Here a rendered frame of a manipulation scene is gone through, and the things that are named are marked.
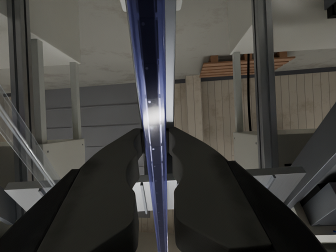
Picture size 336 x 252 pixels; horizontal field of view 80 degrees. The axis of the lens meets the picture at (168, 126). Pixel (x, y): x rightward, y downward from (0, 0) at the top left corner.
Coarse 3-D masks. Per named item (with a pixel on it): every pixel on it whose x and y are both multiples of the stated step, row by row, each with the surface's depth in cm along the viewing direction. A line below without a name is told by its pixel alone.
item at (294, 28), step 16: (240, 0) 80; (272, 0) 56; (288, 0) 57; (304, 0) 57; (320, 0) 57; (240, 16) 81; (272, 16) 65; (288, 16) 65; (304, 16) 66; (320, 16) 66; (240, 32) 81; (288, 32) 77; (304, 32) 78; (320, 32) 79; (240, 48) 92; (288, 48) 95; (304, 48) 96; (320, 48) 97
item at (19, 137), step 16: (0, 96) 14; (0, 112) 14; (16, 112) 15; (0, 128) 15; (16, 128) 15; (16, 144) 16; (32, 144) 17; (32, 160) 17; (48, 160) 19; (48, 176) 19
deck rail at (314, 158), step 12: (324, 120) 37; (324, 132) 37; (312, 144) 41; (324, 144) 37; (300, 156) 45; (312, 156) 41; (324, 156) 38; (312, 168) 41; (324, 168) 39; (300, 180) 45; (312, 180) 42; (300, 192) 46; (288, 204) 51
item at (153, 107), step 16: (128, 0) 7; (144, 0) 7; (160, 0) 7; (128, 16) 8; (144, 16) 8; (160, 16) 8; (144, 32) 8; (160, 32) 8; (144, 48) 8; (160, 48) 9; (144, 64) 9; (160, 64) 9; (144, 80) 10; (160, 80) 10; (144, 96) 10; (160, 96) 10; (144, 112) 11; (160, 112) 11; (144, 128) 12; (160, 128) 12; (144, 144) 13; (160, 144) 13; (160, 160) 14; (160, 176) 15; (160, 192) 17; (160, 208) 19; (160, 224) 21; (160, 240) 25
